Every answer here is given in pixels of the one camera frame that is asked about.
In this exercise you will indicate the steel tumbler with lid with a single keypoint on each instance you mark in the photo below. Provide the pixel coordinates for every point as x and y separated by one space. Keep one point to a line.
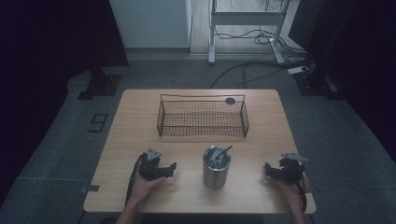
216 174

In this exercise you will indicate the black round disc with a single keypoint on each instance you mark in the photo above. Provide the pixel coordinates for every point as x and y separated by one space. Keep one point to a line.
230 100

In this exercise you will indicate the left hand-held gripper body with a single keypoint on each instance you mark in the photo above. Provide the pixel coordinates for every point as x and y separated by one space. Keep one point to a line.
148 169

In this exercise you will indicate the person's left hand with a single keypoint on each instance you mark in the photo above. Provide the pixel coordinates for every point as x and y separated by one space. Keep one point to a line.
144 188

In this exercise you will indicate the white desk frame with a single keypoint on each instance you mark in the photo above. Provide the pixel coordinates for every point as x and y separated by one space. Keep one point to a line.
246 18

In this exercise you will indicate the dark curtain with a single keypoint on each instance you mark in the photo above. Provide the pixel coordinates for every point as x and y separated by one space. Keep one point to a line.
358 56
46 62

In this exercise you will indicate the white power strip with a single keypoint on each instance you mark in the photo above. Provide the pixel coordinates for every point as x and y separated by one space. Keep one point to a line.
297 69

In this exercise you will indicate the black straw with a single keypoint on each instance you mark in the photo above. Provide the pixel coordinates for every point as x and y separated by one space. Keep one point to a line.
224 150

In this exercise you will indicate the person's right hand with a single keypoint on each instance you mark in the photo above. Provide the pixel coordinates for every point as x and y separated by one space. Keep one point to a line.
291 193

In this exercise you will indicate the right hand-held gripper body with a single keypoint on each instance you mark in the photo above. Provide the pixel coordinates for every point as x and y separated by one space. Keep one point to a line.
291 170

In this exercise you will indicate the grey tape strip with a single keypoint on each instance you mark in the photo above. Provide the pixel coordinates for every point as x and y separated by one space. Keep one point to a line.
91 188

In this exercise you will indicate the white panel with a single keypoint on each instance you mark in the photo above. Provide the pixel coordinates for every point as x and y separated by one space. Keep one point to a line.
149 21

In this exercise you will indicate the black stand base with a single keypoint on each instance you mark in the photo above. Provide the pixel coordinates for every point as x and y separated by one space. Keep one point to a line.
101 85
316 84

